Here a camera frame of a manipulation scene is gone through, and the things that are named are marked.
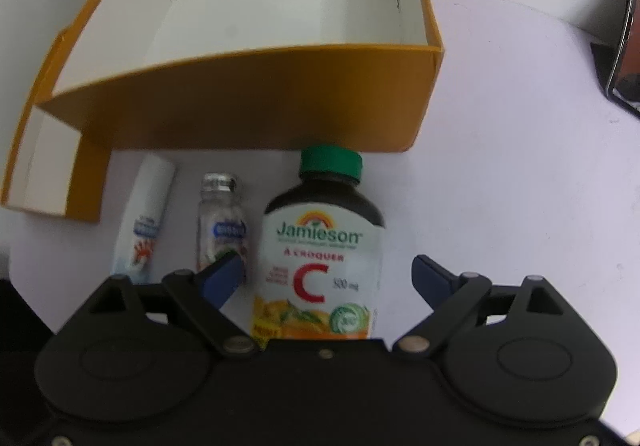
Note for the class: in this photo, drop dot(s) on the black glossy device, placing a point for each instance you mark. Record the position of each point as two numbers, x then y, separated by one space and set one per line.
627 50

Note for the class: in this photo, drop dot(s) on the green-capped vitamin bottle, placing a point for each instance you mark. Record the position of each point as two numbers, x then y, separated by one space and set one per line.
320 236

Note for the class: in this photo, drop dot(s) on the white desktop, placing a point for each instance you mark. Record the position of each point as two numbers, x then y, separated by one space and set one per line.
500 160

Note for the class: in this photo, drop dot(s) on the orange cardboard box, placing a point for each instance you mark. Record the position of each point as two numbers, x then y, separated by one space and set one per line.
260 100

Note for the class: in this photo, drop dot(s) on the small silver-capped glass bottle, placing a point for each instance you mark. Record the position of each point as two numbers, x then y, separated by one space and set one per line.
220 218

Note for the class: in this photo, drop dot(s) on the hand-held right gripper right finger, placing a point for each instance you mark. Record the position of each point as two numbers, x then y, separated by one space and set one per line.
429 278

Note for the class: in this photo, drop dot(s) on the orange cardboard box lid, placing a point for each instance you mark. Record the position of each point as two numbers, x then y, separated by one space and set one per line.
85 175

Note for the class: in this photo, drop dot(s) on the white tube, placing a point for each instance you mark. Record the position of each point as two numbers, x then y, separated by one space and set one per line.
147 216

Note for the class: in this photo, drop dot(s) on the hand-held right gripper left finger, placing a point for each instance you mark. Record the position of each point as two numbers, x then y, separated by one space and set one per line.
223 278

